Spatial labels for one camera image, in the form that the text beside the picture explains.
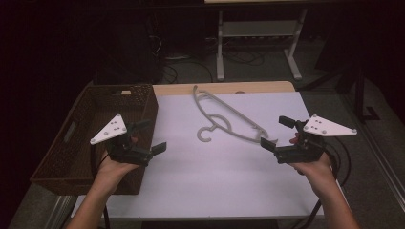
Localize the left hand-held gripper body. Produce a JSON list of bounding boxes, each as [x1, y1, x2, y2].
[[90, 114, 153, 167]]

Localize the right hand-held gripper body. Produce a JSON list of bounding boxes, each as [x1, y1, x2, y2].
[[274, 114, 358, 165]]

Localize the brown woven basket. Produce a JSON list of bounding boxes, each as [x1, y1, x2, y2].
[[30, 83, 160, 196]]

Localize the grey plastic clothes hanger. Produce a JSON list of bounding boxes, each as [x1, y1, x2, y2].
[[192, 84, 279, 145]]

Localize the person's left hand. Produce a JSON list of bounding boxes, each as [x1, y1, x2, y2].
[[96, 151, 141, 184]]

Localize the person's right hand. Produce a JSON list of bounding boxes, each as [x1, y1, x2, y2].
[[288, 153, 336, 189]]

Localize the black floor stand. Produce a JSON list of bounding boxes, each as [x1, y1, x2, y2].
[[302, 61, 382, 124]]

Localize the white table mat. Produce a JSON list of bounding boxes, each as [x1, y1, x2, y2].
[[71, 91, 325, 219]]

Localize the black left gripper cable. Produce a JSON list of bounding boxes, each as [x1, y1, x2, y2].
[[90, 144, 112, 229]]

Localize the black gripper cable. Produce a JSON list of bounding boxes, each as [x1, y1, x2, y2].
[[90, 144, 112, 229], [298, 136, 352, 229]]

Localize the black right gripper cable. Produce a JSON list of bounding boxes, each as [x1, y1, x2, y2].
[[298, 136, 352, 229]]

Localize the black floor cables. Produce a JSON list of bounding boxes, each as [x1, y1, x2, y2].
[[149, 34, 266, 84]]

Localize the white metal desk frame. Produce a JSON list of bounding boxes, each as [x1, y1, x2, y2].
[[215, 9, 309, 82]]

